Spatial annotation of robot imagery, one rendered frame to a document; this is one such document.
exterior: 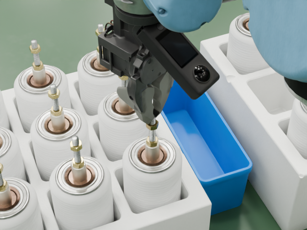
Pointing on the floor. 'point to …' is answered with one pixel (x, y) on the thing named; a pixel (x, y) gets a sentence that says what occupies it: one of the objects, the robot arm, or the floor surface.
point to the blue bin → (209, 147)
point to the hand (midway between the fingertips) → (154, 116)
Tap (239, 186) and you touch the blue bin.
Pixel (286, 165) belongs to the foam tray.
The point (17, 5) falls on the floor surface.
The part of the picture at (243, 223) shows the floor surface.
